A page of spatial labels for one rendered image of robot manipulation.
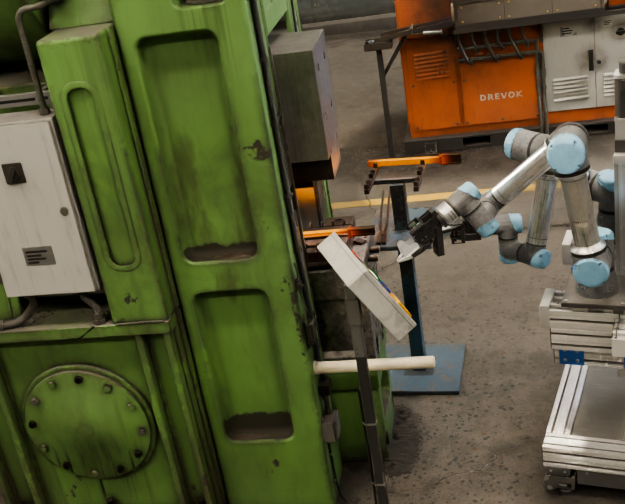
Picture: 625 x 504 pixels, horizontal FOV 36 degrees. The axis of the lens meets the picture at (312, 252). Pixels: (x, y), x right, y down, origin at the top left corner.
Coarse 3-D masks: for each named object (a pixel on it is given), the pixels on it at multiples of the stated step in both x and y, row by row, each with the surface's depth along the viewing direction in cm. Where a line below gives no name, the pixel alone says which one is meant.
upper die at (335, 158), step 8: (336, 144) 361; (336, 152) 360; (320, 160) 349; (328, 160) 348; (336, 160) 358; (296, 168) 351; (304, 168) 351; (312, 168) 351; (320, 168) 350; (328, 168) 350; (336, 168) 357; (296, 176) 353; (304, 176) 352; (312, 176) 352; (320, 176) 352; (328, 176) 351
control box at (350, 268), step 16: (336, 240) 322; (336, 256) 314; (352, 256) 308; (352, 272) 302; (368, 272) 298; (352, 288) 298; (368, 288) 300; (384, 288) 306; (368, 304) 302; (384, 304) 304; (384, 320) 306; (400, 320) 308; (400, 336) 310
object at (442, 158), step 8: (456, 152) 419; (376, 160) 429; (384, 160) 427; (392, 160) 426; (400, 160) 424; (408, 160) 423; (416, 160) 422; (432, 160) 421; (440, 160) 419; (448, 160) 420; (456, 160) 419
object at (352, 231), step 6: (348, 228) 373; (354, 228) 372; (360, 228) 371; (366, 228) 371; (372, 228) 370; (306, 234) 375; (312, 234) 375; (318, 234) 375; (324, 234) 374; (330, 234) 374; (348, 234) 372; (354, 234) 373; (360, 234) 372; (366, 234) 372; (372, 234) 371
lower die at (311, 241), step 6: (312, 228) 383; (318, 228) 382; (324, 228) 382; (330, 228) 381; (336, 228) 380; (342, 228) 379; (342, 234) 372; (306, 240) 374; (312, 240) 374; (318, 240) 373; (348, 240) 372; (312, 246) 370; (312, 252) 366; (312, 258) 367; (324, 258) 366
